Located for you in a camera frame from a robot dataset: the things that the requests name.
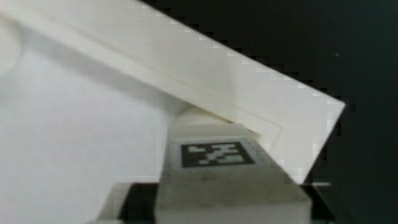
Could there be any white leg with tag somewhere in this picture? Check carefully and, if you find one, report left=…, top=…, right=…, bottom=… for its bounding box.
left=155, top=108, right=313, bottom=224

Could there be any white square table top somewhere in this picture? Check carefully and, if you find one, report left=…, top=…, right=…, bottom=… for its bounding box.
left=0, top=0, right=345, bottom=224

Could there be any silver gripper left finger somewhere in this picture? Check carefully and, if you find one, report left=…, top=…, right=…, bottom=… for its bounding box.
left=96, top=183, right=159, bottom=224

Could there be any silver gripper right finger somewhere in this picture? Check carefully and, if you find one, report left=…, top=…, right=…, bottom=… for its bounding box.
left=301, top=184, right=336, bottom=224

